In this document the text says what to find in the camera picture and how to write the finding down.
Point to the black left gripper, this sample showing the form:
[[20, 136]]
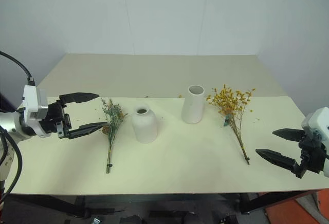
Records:
[[55, 118]]

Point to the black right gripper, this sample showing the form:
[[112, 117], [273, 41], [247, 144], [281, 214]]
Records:
[[309, 157]]

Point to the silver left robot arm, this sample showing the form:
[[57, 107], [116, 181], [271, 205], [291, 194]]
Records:
[[10, 123]]

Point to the white round-shouldered ceramic vase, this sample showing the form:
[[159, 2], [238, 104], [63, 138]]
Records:
[[144, 127]]

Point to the white cylindrical ceramic vase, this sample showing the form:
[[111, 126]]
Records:
[[192, 108]]

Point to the green dried flower bunch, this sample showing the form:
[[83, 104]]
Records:
[[112, 121]]

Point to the orange floor object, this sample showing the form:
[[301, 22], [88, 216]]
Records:
[[295, 211]]

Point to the yellow dried flower bunch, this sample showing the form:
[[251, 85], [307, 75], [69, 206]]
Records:
[[230, 102]]

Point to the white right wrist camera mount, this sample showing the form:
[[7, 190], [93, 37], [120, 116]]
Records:
[[317, 121]]

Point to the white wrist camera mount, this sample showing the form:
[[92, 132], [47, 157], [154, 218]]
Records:
[[317, 121], [32, 100]]

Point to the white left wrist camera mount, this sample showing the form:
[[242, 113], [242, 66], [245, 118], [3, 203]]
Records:
[[32, 100]]

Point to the black metal table leg frame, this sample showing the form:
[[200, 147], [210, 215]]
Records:
[[272, 199]]

